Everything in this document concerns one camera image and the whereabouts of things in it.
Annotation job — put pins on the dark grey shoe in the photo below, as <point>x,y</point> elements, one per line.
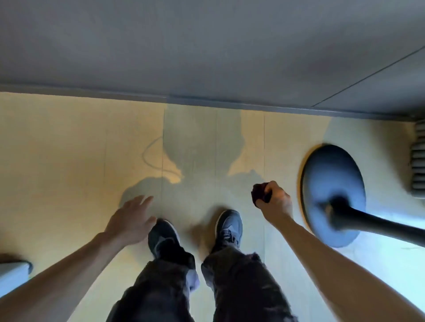
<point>229,229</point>
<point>162,237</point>

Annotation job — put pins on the person's left thumb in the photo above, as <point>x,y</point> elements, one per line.
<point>151,222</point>

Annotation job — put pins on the person's left hand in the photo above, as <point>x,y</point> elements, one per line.
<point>128,224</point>

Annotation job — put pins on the person's right fingers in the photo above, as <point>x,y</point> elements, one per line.
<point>273,190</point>

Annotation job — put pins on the black round-base stand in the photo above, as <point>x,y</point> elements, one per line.
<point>332,172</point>

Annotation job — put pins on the grey baseboard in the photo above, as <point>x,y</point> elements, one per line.
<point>99,94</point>

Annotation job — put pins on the dark grey trousers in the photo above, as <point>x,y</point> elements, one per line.
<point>242,285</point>

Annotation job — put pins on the person's right forearm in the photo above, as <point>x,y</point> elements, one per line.
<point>332,265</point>

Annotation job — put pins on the dark red small object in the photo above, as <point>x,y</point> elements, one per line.
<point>257,195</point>

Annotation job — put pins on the person's right hand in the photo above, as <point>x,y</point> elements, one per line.
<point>278,205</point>

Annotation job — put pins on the dark grey right shoe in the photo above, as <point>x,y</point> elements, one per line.
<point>229,229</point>

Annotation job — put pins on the white box-shaped object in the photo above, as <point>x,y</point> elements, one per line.
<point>13,277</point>

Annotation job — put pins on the dark grey left shoe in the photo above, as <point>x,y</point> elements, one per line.
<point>162,237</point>

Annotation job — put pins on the person's left forearm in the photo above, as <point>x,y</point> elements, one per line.
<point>59,278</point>

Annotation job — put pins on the grey ribbed radiator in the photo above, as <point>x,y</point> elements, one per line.
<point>419,159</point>

